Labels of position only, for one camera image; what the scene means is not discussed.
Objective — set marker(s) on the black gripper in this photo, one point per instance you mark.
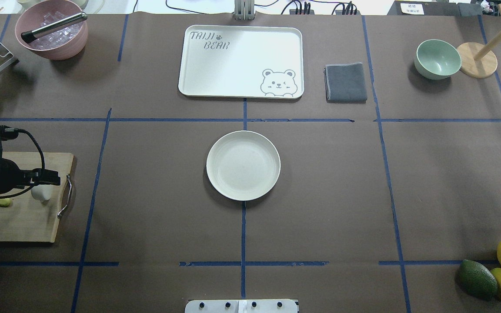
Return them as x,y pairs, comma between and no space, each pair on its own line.
8,174

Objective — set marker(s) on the cream round plate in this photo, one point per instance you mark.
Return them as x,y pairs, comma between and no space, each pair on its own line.
243,165

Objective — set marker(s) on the white bear tray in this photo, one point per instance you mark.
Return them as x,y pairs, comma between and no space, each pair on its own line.
242,62

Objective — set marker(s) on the wooden cutting board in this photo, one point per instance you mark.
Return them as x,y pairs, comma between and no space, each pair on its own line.
27,219

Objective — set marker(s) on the pink bowl with ice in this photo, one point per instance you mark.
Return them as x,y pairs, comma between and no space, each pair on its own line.
60,45

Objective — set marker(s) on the grey folded cloth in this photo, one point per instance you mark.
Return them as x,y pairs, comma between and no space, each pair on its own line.
344,83

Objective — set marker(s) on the mint green bowl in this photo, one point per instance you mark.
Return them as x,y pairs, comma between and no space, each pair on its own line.
436,59

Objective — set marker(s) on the green avocado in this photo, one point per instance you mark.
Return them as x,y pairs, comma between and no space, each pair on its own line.
476,280

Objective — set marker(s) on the wooden stand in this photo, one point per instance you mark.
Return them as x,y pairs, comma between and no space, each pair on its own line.
478,60

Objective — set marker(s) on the steel ice scoop handle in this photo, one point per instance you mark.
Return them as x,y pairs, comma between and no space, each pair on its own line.
32,35

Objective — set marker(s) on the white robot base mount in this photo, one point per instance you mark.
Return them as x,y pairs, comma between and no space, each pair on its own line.
243,306

